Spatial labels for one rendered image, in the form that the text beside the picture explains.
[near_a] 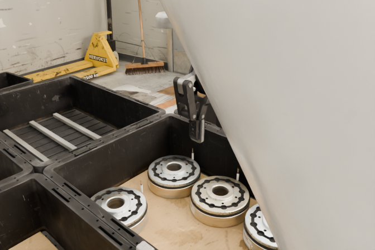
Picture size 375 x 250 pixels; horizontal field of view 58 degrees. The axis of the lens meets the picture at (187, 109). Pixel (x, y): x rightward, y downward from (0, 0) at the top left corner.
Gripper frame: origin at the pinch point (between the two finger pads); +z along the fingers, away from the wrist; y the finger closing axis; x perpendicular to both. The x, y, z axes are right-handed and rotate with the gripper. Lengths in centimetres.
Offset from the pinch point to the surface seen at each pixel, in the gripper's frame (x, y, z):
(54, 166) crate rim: 18.4, -16.6, 7.7
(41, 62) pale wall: 346, 125, 85
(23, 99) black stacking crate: 58, -5, 11
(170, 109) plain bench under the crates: 58, 48, 31
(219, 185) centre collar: 0.7, 4.3, 13.9
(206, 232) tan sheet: -2.6, -3.1, 17.5
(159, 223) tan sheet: 4.6, -6.8, 17.6
